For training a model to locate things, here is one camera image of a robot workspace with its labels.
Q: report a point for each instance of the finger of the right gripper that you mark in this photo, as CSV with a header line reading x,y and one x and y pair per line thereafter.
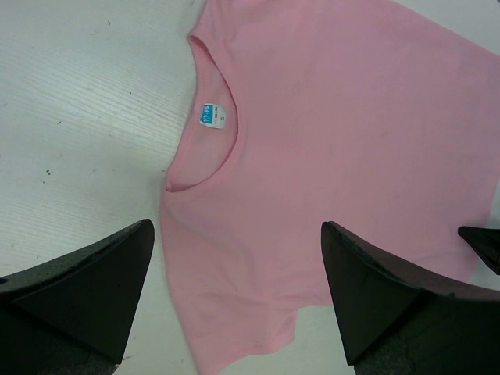
x,y
485,242

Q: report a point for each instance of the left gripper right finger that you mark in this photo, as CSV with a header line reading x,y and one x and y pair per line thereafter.
x,y
395,317

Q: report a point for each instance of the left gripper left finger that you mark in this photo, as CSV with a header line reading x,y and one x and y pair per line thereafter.
x,y
73,314

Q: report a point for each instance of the pink t-shirt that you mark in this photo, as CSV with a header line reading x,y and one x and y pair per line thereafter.
x,y
364,113

